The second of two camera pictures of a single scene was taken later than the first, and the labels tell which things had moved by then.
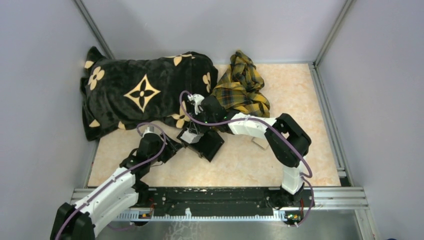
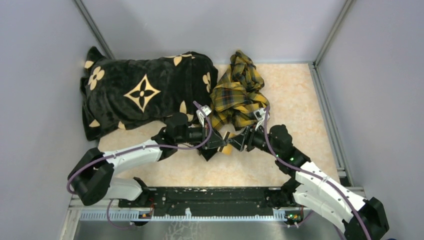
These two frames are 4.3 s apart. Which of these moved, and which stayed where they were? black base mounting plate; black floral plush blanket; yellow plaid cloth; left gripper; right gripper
Moved: left gripper; right gripper
Stayed: yellow plaid cloth; black base mounting plate; black floral plush blanket
